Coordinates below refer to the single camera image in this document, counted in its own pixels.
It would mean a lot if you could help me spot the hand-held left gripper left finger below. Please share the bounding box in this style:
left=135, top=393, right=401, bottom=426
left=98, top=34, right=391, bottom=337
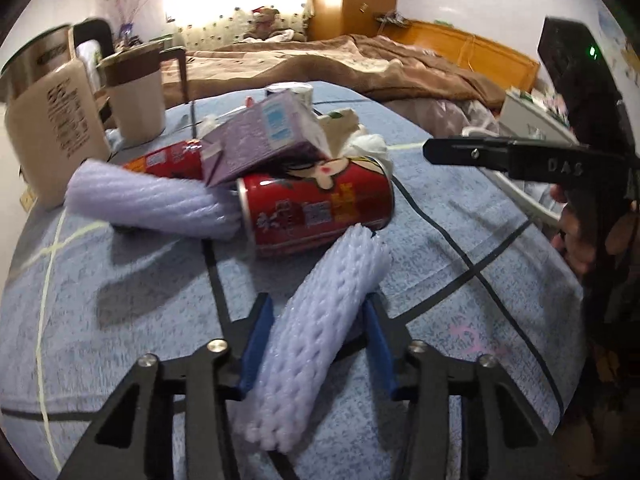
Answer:
left=57, top=292, right=275, bottom=480

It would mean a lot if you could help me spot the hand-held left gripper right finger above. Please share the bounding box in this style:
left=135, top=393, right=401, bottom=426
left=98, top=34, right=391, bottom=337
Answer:
left=364, top=292, right=566, bottom=480

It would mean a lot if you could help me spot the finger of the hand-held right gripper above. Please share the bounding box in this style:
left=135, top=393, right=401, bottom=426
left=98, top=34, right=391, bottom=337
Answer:
left=422, top=136, right=513, bottom=175

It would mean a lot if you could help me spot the white foam fruit net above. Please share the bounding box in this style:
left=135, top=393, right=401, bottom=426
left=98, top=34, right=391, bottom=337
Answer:
left=65, top=157, right=243, bottom=240
left=244, top=226, right=393, bottom=453

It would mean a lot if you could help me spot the person's right hand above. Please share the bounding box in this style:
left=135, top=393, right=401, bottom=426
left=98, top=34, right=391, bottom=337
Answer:
left=550, top=185, right=640, bottom=281

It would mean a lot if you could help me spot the pink bed sheet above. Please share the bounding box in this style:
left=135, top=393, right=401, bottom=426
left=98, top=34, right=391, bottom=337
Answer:
left=430, top=99, right=503, bottom=133

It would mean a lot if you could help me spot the white nightstand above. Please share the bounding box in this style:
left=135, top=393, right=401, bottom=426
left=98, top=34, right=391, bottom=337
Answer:
left=500, top=87, right=576, bottom=146

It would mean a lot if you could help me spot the crumpled white tissue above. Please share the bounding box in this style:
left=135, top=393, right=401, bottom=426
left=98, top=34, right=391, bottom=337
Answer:
left=315, top=107, right=393, bottom=171

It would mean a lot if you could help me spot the wooden bed headboard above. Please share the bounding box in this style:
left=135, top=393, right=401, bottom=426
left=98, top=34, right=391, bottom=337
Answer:
left=395, top=20, right=541, bottom=93

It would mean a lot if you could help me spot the red cartoon drink can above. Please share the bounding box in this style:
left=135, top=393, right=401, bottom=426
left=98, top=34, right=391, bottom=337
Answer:
left=236, top=156, right=396, bottom=260

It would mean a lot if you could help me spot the small metal rack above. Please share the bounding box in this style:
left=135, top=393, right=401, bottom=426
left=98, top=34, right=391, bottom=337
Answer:
left=377, top=9, right=417, bottom=27

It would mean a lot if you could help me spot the bed with brown blanket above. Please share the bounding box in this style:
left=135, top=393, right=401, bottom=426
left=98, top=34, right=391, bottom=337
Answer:
left=185, top=34, right=506, bottom=111

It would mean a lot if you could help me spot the white paper cup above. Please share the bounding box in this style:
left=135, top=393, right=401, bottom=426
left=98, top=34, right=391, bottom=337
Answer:
left=265, top=83, right=315, bottom=106

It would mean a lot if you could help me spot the wooden wardrobe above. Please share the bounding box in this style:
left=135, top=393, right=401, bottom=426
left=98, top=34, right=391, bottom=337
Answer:
left=306, top=0, right=401, bottom=42

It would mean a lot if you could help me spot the purple drink carton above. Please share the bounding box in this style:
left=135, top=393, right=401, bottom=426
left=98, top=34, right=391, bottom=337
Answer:
left=200, top=90, right=333, bottom=188

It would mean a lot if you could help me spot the red snack packet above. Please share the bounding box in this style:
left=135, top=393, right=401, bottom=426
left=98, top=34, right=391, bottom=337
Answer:
left=122, top=141, right=221, bottom=178

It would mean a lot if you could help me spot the brown teddy bear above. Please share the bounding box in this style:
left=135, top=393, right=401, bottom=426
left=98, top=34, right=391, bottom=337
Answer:
left=243, top=7, right=306, bottom=43

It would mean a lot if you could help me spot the beige mug with brown band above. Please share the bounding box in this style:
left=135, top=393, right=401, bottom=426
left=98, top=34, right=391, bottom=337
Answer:
left=97, top=42, right=188, bottom=143

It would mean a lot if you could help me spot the dotted window curtain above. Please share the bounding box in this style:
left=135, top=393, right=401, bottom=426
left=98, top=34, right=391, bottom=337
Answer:
left=162, top=0, right=317, bottom=53

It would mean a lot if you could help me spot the beige steel electric kettle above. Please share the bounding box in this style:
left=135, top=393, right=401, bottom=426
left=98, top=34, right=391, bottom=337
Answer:
left=0, top=17, right=116, bottom=211

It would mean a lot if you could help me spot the cluttered white desk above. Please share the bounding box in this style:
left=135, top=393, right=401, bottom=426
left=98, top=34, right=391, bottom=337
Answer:
left=114, top=30, right=175, bottom=55

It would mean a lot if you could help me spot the purple wall decoration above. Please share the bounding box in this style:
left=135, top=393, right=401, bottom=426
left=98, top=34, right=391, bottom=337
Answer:
left=90, top=0, right=163, bottom=36

